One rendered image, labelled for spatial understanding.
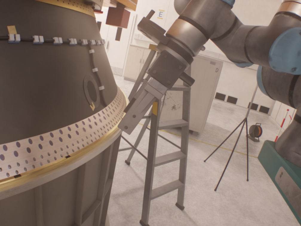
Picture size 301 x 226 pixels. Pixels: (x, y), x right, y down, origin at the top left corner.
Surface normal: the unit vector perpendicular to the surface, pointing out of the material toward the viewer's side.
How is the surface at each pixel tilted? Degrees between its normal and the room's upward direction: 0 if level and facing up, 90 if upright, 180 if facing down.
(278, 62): 134
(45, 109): 62
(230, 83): 90
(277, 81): 96
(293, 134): 73
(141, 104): 110
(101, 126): 43
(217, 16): 98
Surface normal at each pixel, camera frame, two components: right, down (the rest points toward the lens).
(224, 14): 0.36, 0.19
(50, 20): 0.89, -0.16
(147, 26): -0.30, -0.04
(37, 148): 0.71, -0.44
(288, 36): -0.73, -0.50
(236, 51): -0.89, 0.45
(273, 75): -0.94, 0.06
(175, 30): -0.56, -0.25
